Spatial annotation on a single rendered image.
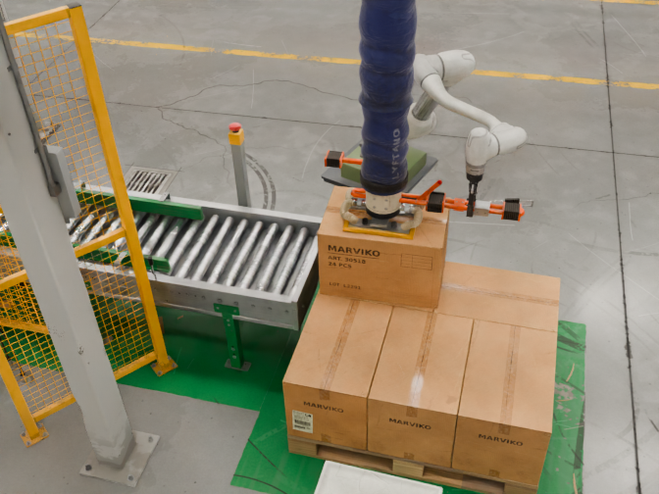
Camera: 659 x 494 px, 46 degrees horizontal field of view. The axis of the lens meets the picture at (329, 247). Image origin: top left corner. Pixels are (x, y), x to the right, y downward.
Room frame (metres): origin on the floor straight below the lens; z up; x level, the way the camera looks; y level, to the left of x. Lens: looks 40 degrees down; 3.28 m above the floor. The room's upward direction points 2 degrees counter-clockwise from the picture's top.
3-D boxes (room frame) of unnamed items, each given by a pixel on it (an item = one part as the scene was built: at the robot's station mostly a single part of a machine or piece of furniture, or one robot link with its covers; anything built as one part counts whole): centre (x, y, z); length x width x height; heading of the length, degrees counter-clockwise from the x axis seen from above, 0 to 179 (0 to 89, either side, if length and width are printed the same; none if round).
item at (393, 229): (2.87, -0.24, 0.97); 0.34 x 0.10 x 0.05; 75
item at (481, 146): (2.86, -0.68, 1.41); 0.13 x 0.11 x 0.16; 110
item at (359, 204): (2.96, -0.27, 1.01); 0.34 x 0.25 x 0.06; 75
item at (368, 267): (2.98, -0.28, 0.74); 0.60 x 0.40 x 0.40; 76
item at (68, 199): (2.41, 1.06, 1.62); 0.20 x 0.05 x 0.30; 74
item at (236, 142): (3.72, 0.50, 0.50); 0.07 x 0.07 x 1.00; 74
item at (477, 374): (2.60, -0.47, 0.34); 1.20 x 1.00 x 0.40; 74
